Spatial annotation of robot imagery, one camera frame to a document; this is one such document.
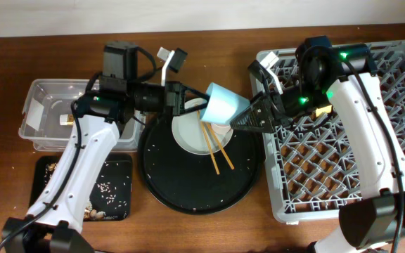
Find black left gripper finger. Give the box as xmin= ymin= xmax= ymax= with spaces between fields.
xmin=183 ymin=85 xmax=210 ymax=100
xmin=184 ymin=102 xmax=208 ymax=114

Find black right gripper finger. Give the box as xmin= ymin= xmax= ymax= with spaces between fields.
xmin=248 ymin=93 xmax=269 ymax=111
xmin=230 ymin=108 xmax=275 ymax=133

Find blue cup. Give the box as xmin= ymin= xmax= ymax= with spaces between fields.
xmin=200 ymin=82 xmax=250 ymax=125

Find grey plate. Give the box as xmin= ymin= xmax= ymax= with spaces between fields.
xmin=172 ymin=98 xmax=233 ymax=155

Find wooden chopstick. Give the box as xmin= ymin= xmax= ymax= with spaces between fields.
xmin=196 ymin=110 xmax=220 ymax=175
xmin=205 ymin=123 xmax=235 ymax=170

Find pink cup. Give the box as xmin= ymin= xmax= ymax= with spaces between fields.
xmin=211 ymin=123 xmax=231 ymax=135

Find yellow bowl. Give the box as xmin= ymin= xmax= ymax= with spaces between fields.
xmin=315 ymin=105 xmax=333 ymax=117

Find gold chopstick wrapper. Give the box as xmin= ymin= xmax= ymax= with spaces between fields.
xmin=59 ymin=114 xmax=74 ymax=126

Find food leftovers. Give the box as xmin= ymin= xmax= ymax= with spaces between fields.
xmin=46 ymin=161 xmax=128 ymax=221

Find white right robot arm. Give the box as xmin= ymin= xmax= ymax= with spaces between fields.
xmin=229 ymin=36 xmax=405 ymax=252

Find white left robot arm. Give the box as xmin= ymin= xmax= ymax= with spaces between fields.
xmin=0 ymin=41 xmax=210 ymax=252

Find grey dishwasher rack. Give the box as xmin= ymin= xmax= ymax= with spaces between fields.
xmin=263 ymin=40 xmax=405 ymax=224

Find round black tray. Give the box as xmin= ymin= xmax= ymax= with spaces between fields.
xmin=137 ymin=114 xmax=264 ymax=215

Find black rectangular tray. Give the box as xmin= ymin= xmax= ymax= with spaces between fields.
xmin=30 ymin=153 xmax=132 ymax=221

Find clear plastic bin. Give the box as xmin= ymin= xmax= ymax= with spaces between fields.
xmin=18 ymin=78 xmax=147 ymax=153

